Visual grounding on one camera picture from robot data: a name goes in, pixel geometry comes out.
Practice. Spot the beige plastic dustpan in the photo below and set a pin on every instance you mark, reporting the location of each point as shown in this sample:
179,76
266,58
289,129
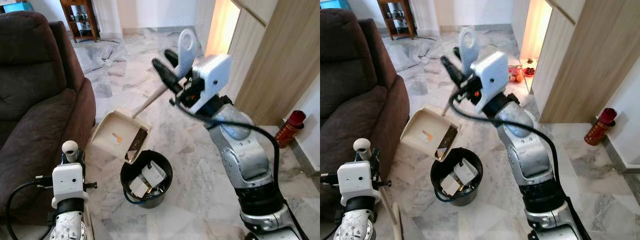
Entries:
422,130
112,132

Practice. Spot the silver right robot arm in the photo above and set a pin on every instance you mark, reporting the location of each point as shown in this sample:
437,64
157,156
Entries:
525,155
240,155

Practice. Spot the red orange offering pile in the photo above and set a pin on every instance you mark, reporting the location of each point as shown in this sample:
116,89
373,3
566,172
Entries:
516,74

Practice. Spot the white carton box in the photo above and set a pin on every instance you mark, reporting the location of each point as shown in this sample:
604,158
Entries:
450,184
154,173
466,171
138,186

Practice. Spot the dark brown flat strip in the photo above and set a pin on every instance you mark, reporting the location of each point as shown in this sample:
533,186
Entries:
446,142
137,145

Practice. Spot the dark wooden display shelf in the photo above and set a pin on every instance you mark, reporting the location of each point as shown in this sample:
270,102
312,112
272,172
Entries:
93,22
411,20

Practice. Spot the black waste bin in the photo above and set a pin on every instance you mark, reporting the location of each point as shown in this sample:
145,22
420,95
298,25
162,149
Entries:
150,202
462,200

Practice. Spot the dark brown fabric sofa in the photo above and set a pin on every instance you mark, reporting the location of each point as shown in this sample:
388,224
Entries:
350,75
30,75

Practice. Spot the red spray can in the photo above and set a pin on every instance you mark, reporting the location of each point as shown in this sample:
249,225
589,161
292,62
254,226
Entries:
289,131
599,129

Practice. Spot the light wood wardrobe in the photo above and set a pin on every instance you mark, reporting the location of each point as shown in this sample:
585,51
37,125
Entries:
280,60
590,60

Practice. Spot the blue box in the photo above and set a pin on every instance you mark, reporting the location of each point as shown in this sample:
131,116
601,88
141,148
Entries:
17,7
335,4

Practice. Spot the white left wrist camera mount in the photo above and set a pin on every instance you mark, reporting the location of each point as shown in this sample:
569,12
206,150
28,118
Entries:
67,180
356,182

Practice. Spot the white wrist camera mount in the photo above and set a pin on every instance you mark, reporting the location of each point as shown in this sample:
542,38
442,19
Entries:
67,180
356,182
492,75
212,75

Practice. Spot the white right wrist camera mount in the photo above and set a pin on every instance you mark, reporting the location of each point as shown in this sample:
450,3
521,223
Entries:
492,75
212,75

